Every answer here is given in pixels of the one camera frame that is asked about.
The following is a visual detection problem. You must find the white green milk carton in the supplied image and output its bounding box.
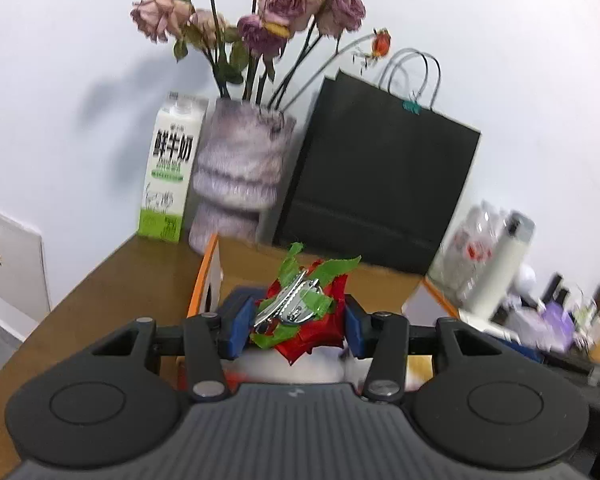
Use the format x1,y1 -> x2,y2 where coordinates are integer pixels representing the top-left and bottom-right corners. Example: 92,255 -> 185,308
136,91 -> 210,244

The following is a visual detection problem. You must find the wooden desktop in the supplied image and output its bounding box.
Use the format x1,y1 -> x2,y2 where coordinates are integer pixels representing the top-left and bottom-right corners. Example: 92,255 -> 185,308
0,232 -> 600,480

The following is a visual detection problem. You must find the red green flower hair clip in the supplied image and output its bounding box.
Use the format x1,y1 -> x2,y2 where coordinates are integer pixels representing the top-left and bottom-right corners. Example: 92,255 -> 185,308
250,242 -> 363,367

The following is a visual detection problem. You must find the white round speaker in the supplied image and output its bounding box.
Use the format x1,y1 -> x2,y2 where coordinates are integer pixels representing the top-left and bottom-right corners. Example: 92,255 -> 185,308
512,264 -> 539,302

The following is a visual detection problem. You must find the white thermos bottle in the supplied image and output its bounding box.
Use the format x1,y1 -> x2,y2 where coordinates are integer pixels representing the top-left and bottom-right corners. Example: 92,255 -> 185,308
467,210 -> 536,318

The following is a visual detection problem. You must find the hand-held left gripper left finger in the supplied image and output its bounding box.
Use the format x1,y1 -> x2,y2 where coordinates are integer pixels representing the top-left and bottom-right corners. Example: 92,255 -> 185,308
80,296 -> 256,401

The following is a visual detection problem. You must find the dried rose bouquet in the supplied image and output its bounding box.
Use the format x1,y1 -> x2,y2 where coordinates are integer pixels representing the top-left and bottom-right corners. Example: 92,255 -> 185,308
94,0 -> 393,111

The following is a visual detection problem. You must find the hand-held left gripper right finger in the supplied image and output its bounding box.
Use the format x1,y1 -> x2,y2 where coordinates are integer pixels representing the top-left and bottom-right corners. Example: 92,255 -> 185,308
344,294 -> 511,404

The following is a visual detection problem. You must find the white printed carton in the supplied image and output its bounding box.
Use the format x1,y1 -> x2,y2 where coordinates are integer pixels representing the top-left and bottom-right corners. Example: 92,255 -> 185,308
0,202 -> 51,341

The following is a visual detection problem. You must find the purple plastic bag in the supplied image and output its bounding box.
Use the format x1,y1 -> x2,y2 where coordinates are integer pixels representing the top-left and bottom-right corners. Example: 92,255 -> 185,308
525,305 -> 577,352

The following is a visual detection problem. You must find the orange cardboard box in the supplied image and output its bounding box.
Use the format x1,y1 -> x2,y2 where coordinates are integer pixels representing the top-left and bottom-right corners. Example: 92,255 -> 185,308
185,232 -> 462,396

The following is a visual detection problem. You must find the black paper bag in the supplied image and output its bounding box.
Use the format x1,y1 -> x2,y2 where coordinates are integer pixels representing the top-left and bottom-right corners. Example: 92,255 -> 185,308
272,49 -> 482,276

